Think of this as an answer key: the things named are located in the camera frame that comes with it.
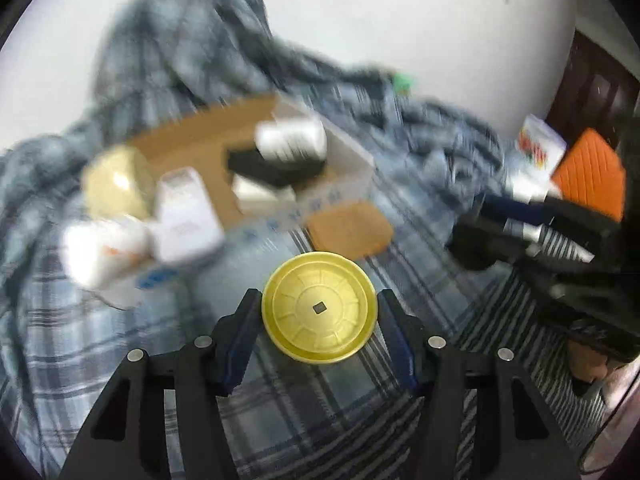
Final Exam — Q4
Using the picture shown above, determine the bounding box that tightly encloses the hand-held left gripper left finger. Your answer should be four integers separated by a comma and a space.
59, 287, 263, 480

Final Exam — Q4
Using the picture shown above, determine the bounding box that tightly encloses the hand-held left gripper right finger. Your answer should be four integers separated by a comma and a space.
376, 289, 581, 480

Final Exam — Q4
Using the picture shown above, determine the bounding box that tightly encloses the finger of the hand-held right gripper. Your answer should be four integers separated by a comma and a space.
472, 192, 556, 227
446, 220, 532, 272

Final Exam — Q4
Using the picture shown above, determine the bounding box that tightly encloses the yellow round lid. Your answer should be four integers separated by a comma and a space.
261, 254, 377, 365

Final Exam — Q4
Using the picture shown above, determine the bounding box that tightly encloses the white remote control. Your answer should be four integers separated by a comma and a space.
154, 166, 226, 266

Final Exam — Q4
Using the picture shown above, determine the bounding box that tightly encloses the white container orange mark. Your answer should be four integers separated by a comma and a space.
60, 215, 151, 288

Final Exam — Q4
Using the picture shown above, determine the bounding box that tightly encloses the black object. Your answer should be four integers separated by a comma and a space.
225, 147, 326, 188

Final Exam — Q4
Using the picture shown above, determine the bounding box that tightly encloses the cardboard box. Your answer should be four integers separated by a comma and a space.
100, 92, 376, 311

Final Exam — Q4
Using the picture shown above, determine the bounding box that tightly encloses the cream round jar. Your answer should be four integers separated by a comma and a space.
80, 145, 157, 221

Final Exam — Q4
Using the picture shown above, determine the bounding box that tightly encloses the white labelled bottle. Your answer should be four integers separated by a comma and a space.
255, 115, 328, 161

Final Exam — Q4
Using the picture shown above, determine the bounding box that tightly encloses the person's right hand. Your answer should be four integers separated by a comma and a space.
567, 340, 609, 384

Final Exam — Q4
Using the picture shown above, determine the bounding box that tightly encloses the white box red print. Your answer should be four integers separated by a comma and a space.
502, 114, 568, 201

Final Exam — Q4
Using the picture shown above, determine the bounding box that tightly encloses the orange quilted pouch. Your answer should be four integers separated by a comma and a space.
550, 128, 627, 222

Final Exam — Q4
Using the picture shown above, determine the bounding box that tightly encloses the blue plaid blanket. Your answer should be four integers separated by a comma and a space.
0, 0, 511, 480

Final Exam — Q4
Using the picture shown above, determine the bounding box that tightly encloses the brown cork coaster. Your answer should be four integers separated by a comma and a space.
306, 201, 395, 260

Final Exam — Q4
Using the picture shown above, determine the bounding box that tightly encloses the dark wooden door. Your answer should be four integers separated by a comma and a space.
542, 30, 640, 161

